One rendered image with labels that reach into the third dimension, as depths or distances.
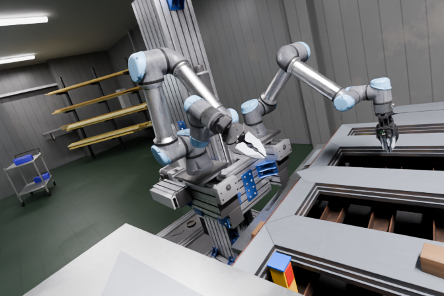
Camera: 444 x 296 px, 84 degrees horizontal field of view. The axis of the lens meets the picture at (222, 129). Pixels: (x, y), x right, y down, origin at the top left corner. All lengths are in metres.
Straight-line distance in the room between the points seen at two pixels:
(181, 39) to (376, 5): 2.50
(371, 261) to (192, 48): 1.30
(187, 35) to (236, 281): 1.28
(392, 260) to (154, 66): 1.05
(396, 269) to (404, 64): 2.81
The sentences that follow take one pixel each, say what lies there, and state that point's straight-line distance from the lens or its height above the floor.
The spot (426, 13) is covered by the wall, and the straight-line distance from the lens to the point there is 3.41.
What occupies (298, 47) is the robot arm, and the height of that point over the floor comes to 1.51.
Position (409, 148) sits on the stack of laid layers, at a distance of 1.64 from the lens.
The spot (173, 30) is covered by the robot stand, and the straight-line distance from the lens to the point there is 1.52.
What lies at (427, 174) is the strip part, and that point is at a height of 0.87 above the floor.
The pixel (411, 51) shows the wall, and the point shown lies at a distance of 3.46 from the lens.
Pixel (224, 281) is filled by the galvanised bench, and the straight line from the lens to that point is 0.68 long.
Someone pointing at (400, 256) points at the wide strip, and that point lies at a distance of 0.95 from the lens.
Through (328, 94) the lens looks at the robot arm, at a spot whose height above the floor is 1.27.
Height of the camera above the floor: 1.51
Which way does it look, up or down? 13 degrees down
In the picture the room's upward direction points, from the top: 16 degrees counter-clockwise
